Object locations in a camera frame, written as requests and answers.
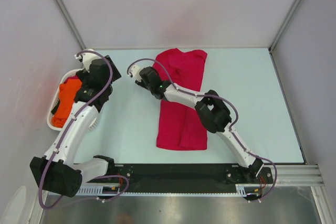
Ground crimson red t-shirt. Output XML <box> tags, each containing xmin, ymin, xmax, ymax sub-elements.
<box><xmin>153</xmin><ymin>48</ymin><xmax>207</xmax><ymax>151</ymax></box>

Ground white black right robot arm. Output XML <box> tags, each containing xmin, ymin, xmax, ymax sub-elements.
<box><xmin>129</xmin><ymin>65</ymin><xmax>264</xmax><ymax>183</ymax></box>

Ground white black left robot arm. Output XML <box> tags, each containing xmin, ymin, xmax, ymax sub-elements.
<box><xmin>29</xmin><ymin>50</ymin><xmax>121</xmax><ymax>197</ymax></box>

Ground dark red shirt in basket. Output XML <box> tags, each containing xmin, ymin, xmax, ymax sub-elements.
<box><xmin>63</xmin><ymin>74</ymin><xmax>81</xmax><ymax>84</ymax></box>

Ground orange t-shirt in basket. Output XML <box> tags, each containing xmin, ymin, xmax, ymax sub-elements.
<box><xmin>51</xmin><ymin>80</ymin><xmax>82</xmax><ymax>128</ymax></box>

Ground white plastic laundry basket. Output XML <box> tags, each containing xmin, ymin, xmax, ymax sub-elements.
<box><xmin>46</xmin><ymin>68</ymin><xmax>100</xmax><ymax>132</ymax></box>

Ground black garment in basket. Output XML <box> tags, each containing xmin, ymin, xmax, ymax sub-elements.
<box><xmin>51</xmin><ymin>100</ymin><xmax>60</xmax><ymax>115</ymax></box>

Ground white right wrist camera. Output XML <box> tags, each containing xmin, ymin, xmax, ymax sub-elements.
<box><xmin>128</xmin><ymin>65</ymin><xmax>142</xmax><ymax>81</ymax></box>

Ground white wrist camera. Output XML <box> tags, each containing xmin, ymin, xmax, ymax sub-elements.
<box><xmin>128</xmin><ymin>65</ymin><xmax>142</xmax><ymax>81</ymax></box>
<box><xmin>75</xmin><ymin>49</ymin><xmax>100</xmax><ymax>71</ymax></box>

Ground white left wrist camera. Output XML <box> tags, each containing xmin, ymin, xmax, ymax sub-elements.
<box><xmin>75</xmin><ymin>49</ymin><xmax>100</xmax><ymax>71</ymax></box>

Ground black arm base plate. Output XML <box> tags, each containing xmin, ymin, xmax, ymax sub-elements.
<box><xmin>108</xmin><ymin>164</ymin><xmax>274</xmax><ymax>194</ymax></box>

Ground white slotted cable duct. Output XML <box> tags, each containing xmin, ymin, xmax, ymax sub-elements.
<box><xmin>77</xmin><ymin>185</ymin><xmax>124</xmax><ymax>196</ymax></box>

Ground aluminium corner post left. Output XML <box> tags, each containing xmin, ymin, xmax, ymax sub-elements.
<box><xmin>53</xmin><ymin>0</ymin><xmax>86</xmax><ymax>50</ymax></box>

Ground aluminium corner post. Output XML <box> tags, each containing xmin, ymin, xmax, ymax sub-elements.
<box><xmin>53</xmin><ymin>0</ymin><xmax>86</xmax><ymax>50</ymax></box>
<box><xmin>268</xmin><ymin>0</ymin><xmax>303</xmax><ymax>54</ymax></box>

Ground aluminium frame rail front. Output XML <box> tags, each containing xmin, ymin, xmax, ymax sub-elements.
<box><xmin>78</xmin><ymin>163</ymin><xmax>324</xmax><ymax>186</ymax></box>

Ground aluminium corner post right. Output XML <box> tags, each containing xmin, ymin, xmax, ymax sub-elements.
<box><xmin>268</xmin><ymin>0</ymin><xmax>303</xmax><ymax>54</ymax></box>

